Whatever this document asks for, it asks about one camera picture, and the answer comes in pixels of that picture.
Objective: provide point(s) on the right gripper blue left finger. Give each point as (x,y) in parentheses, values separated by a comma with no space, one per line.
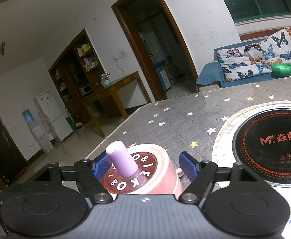
(90,174)

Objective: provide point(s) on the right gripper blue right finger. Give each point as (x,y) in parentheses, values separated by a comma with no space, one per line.
(200,174)

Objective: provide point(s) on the pink cup with purple straw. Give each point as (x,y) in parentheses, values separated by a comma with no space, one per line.
(141,169)

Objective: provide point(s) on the grey star pattern table mat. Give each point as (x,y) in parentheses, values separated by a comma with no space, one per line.
(202,124)

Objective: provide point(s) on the water dispenser with blue bottle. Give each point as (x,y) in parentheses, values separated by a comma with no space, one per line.
(38,132)

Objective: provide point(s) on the white refrigerator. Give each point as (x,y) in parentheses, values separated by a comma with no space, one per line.
(52,117)

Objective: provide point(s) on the round black induction cooker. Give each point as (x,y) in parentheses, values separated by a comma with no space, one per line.
(260,137)

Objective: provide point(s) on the small microwave oven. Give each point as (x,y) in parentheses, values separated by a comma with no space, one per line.
(86,90)

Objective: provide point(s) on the glass jar on table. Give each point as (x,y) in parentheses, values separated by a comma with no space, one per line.
(105,80)

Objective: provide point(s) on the blue sofa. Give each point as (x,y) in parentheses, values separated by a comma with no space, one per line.
(212,75)

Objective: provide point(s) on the dark wooden shelf cabinet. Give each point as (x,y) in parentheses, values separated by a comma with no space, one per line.
(77,66)

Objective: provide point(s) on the wooden side table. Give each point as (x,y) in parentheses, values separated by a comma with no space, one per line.
(111,90)

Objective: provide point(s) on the butterfly pattern blanket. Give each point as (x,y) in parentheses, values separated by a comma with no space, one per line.
(256,58)

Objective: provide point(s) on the green round bowl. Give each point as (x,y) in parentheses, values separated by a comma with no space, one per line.
(281,70)

